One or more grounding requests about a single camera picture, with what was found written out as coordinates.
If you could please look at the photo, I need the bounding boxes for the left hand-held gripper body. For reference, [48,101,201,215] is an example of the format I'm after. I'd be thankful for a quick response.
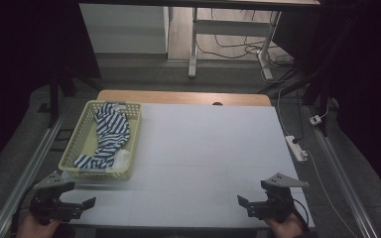
[29,171,84,226]

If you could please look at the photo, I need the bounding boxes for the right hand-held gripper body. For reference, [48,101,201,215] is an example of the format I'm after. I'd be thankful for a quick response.
[247,172,311,223]

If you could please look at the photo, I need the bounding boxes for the person's right hand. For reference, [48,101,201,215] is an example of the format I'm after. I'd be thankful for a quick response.
[265,213,308,238]

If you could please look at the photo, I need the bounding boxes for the person's left hand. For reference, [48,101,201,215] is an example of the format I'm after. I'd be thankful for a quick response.
[15,212,62,238]

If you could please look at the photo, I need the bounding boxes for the white power strip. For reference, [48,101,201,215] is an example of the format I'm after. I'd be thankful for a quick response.
[284,135,309,164]

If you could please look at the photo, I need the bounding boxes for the yellow-green plastic basket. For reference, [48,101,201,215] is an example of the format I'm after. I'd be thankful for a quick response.
[58,100,143,181]

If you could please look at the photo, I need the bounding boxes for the white table mat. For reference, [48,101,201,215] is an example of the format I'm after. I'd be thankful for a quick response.
[60,102,316,230]

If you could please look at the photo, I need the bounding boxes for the small white cloth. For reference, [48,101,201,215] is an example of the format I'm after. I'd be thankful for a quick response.
[113,149,132,170]

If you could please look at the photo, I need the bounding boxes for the blue white striped cloth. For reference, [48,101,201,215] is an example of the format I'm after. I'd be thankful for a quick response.
[72,102,131,171]

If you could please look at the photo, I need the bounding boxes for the black metal stand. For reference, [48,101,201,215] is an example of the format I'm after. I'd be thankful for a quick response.
[47,63,104,129]
[257,19,358,137]

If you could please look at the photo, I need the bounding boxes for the wooden table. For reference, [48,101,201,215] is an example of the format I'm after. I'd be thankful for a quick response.
[96,89,273,107]

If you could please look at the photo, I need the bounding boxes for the dark curtain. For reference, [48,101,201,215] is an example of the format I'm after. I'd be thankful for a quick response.
[0,0,102,179]
[272,0,381,206]

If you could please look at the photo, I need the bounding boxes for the white cabinet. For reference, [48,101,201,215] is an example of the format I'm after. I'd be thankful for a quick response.
[78,3,171,56]

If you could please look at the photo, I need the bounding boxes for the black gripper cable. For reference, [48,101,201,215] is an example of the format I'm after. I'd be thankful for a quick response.
[10,182,42,234]
[290,197,311,230]

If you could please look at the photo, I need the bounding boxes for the aluminium rail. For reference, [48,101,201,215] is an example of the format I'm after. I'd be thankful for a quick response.
[305,104,380,238]
[0,112,67,238]

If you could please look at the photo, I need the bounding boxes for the white power cable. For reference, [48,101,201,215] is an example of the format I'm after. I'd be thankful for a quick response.
[305,150,359,238]

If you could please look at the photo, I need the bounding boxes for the black plug cable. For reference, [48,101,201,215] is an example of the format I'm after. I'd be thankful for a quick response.
[292,88,308,145]

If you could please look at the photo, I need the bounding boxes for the black floor cables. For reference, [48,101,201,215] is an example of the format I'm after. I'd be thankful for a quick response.
[195,9,296,83]

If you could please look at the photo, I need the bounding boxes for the white metal frame desk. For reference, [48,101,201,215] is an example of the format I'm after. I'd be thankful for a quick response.
[78,0,321,81]

